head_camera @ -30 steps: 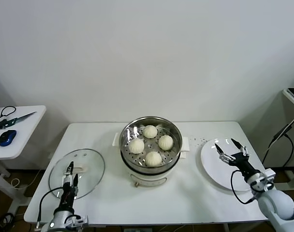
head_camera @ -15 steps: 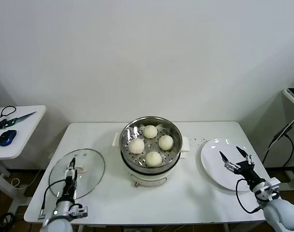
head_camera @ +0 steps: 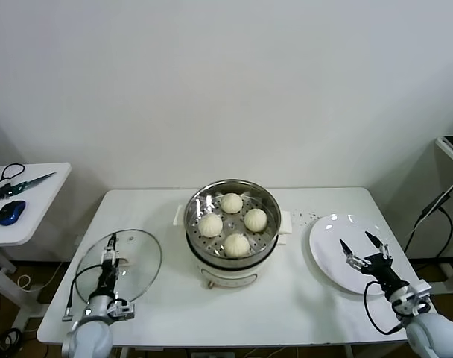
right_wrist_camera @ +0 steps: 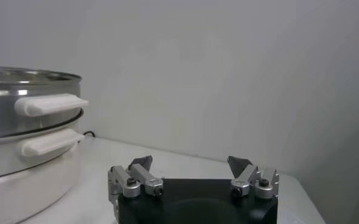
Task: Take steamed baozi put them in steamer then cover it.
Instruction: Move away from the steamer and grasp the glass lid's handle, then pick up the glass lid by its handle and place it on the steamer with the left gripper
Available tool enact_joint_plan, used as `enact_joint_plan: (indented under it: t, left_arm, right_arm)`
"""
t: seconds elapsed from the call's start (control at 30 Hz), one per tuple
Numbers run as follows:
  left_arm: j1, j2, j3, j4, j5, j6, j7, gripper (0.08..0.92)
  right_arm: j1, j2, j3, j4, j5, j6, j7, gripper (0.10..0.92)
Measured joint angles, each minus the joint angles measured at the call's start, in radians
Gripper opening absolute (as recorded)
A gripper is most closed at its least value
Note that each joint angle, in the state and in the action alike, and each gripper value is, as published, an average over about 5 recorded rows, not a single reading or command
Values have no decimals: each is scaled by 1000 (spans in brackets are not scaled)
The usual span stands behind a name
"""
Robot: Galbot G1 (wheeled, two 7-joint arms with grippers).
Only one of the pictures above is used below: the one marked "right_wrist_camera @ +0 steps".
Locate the cream electric cooker base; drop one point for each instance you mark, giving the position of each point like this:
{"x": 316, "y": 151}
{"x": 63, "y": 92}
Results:
{"x": 30, "y": 182}

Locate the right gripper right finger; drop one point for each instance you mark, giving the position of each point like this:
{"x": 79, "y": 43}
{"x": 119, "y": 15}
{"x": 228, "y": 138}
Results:
{"x": 247, "y": 176}

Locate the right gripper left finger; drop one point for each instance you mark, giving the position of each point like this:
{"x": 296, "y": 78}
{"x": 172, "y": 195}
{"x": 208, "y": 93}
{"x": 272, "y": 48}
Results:
{"x": 148, "y": 181}

